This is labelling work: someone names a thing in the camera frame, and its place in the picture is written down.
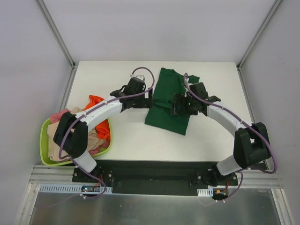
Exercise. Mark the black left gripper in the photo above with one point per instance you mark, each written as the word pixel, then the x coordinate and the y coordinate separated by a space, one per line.
pixel 149 99

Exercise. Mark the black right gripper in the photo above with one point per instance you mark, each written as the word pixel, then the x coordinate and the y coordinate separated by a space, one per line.
pixel 175 104

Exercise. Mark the dark green t-shirt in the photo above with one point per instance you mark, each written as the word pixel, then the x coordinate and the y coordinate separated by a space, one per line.
pixel 169 83

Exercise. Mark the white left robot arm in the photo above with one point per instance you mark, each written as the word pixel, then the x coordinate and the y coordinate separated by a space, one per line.
pixel 72 132

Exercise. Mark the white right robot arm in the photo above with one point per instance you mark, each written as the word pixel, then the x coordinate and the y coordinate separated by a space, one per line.
pixel 251 142

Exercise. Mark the orange t-shirt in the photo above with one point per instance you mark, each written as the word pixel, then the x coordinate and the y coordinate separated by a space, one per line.
pixel 103 128

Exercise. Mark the beige t-shirt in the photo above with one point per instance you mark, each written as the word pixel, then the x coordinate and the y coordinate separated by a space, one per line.
pixel 94 142

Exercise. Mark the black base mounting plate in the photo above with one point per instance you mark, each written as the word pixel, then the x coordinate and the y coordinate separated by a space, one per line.
pixel 148 177

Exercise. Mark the pink t-shirt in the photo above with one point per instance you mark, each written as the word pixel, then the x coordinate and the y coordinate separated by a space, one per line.
pixel 98 138

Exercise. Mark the lime green plastic basket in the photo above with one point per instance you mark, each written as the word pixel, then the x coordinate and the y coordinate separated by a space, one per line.
pixel 44 147

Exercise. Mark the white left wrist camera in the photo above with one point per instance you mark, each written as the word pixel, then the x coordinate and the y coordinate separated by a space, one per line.
pixel 140 77

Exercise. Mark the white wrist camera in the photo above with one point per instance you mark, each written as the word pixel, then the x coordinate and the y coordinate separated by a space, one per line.
pixel 140 77
pixel 186 81

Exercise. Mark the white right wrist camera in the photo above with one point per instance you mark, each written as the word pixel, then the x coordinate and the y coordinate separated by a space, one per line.
pixel 186 81

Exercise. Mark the right white cable duct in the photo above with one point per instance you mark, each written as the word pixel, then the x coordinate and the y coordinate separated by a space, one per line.
pixel 205 192

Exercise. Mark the white cable duct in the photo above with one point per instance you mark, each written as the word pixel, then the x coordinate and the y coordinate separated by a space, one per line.
pixel 74 189
pixel 205 192

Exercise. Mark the aluminium front rail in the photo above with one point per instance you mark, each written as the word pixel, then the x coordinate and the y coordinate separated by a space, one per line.
pixel 42 174

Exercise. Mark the left white cable duct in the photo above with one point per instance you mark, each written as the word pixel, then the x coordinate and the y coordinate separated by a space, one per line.
pixel 74 189

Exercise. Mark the left aluminium frame post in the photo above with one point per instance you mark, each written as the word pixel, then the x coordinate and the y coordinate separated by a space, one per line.
pixel 55 32

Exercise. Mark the aluminium frame post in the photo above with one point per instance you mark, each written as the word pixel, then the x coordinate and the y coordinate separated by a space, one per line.
pixel 55 32
pixel 270 14

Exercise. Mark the right aluminium frame post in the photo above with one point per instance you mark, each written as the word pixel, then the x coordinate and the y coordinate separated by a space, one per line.
pixel 270 14

